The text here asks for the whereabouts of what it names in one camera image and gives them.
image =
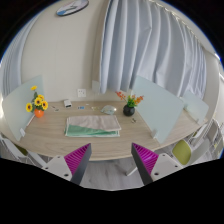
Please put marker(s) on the white wall power socket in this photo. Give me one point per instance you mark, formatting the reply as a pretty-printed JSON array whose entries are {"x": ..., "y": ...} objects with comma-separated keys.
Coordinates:
[{"x": 81, "y": 93}]

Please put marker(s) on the far right frosted divider panel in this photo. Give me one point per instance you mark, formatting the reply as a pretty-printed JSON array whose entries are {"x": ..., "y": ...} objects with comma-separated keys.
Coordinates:
[{"x": 196, "y": 107}]

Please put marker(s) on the left grey window curtain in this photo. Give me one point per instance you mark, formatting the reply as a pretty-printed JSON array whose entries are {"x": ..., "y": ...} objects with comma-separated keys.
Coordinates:
[{"x": 10, "y": 65}]

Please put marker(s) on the white chair at left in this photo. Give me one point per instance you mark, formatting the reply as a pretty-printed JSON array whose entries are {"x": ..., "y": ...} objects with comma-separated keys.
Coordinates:
[{"x": 19, "y": 155}]

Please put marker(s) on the right frosted desk divider panel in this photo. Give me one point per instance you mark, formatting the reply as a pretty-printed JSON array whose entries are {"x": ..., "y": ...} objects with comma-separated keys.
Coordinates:
[{"x": 159, "y": 108}]

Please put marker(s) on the frosted desk divider panel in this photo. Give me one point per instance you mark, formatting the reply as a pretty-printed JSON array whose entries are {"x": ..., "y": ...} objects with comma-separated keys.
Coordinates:
[
  {"x": 159, "y": 108},
  {"x": 14, "y": 106}
]

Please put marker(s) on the small blue item on desk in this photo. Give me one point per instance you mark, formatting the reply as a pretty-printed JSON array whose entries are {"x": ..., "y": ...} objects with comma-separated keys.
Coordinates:
[{"x": 80, "y": 107}]

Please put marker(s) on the green white office chair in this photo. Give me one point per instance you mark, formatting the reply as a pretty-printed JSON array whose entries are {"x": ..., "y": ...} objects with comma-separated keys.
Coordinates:
[{"x": 186, "y": 155}]

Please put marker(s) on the left frosted desk divider panel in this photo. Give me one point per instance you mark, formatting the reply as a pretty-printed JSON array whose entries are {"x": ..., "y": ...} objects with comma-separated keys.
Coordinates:
[{"x": 14, "y": 106}]

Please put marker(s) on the small white box device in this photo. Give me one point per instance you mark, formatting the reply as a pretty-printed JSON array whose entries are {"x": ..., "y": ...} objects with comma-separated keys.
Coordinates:
[{"x": 67, "y": 103}]

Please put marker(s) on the orange flowers in black vase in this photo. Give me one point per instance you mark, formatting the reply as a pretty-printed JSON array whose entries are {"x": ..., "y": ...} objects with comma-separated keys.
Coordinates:
[{"x": 132, "y": 101}]

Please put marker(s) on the beige pink folded towel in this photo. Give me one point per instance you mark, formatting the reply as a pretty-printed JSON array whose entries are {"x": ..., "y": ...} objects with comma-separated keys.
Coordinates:
[{"x": 102, "y": 122}]

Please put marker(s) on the light blue window curtain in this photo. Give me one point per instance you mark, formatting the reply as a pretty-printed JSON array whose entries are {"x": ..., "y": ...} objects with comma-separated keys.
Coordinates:
[{"x": 142, "y": 38}]

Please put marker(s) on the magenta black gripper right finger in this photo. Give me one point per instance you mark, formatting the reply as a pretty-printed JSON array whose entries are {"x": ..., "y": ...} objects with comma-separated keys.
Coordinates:
[{"x": 145, "y": 161}]

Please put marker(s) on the sunflowers in orange vase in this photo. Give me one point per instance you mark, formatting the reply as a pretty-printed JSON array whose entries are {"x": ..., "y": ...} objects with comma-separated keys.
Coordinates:
[{"x": 38, "y": 105}]

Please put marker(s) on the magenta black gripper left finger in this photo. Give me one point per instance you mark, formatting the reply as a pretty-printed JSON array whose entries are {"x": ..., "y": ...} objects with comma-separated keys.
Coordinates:
[{"x": 77, "y": 162}]

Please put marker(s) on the round wall clock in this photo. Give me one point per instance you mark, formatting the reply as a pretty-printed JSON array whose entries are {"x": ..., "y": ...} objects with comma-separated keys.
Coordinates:
[{"x": 73, "y": 7}]

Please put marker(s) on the green folded towel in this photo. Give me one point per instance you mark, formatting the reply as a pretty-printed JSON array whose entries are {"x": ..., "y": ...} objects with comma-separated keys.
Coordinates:
[{"x": 78, "y": 131}]

